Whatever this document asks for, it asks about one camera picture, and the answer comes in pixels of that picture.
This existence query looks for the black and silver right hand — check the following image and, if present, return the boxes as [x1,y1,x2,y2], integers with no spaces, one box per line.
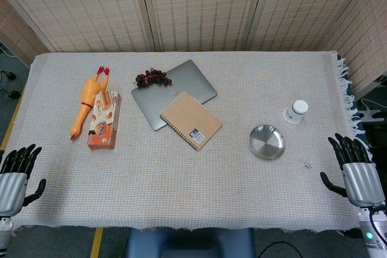
[320,132,387,208]

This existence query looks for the black and silver left hand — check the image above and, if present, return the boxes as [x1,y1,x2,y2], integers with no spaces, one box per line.
[0,144,47,217]

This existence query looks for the white paper cup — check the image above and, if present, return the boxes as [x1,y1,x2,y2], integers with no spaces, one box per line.
[283,100,309,125]

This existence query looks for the small steel plate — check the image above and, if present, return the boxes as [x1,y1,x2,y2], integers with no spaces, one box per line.
[249,124,286,160]

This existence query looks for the black chair caster base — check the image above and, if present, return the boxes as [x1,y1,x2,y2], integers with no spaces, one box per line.
[0,69,21,99]

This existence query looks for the orange biscuit box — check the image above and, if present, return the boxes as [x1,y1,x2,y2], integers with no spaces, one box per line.
[87,91,123,150]

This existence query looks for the yellow rubber chicken toy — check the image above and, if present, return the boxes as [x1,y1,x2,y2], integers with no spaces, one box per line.
[70,66,110,141]

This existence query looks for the white woven tablecloth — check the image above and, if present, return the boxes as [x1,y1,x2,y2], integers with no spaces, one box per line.
[0,51,382,232]

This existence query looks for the dark red grape bunch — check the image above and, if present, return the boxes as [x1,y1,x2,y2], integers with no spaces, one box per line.
[134,69,174,88]

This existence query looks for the brown spiral notebook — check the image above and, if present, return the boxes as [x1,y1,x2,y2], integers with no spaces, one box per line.
[159,91,224,152]

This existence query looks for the blue padded seat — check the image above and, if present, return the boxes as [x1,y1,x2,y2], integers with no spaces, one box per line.
[125,227,256,258]

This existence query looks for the grey closed laptop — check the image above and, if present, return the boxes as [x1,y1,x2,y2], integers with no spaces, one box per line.
[131,59,218,132]

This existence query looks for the beige woven folding screen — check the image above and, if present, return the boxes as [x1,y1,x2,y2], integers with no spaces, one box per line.
[0,0,387,97]

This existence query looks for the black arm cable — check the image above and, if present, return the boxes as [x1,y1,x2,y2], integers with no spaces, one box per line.
[369,205,387,240]

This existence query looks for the white stand with cable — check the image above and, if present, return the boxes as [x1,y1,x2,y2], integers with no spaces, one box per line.
[360,98,387,123]

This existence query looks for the black floor cable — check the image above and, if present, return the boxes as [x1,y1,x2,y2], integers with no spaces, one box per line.
[259,240,303,258]

